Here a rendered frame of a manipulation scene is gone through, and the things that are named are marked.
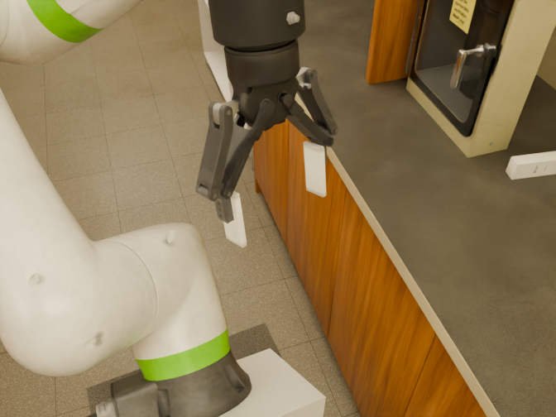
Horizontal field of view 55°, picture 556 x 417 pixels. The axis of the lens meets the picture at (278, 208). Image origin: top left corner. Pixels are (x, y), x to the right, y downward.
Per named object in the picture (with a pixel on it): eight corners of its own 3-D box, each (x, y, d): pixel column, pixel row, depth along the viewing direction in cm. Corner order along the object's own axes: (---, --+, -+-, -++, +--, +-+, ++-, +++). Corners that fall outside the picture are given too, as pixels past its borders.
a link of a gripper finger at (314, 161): (302, 141, 66) (306, 140, 66) (305, 190, 70) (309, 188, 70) (320, 148, 64) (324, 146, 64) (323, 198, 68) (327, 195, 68)
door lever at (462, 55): (473, 87, 119) (467, 80, 121) (485, 47, 112) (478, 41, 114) (452, 91, 118) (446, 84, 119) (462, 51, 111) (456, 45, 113)
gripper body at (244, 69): (265, 24, 58) (273, 103, 63) (203, 44, 53) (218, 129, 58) (316, 32, 53) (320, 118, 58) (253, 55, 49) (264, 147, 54)
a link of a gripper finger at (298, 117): (256, 95, 58) (262, 84, 58) (307, 140, 67) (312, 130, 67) (280, 103, 56) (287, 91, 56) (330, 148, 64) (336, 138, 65)
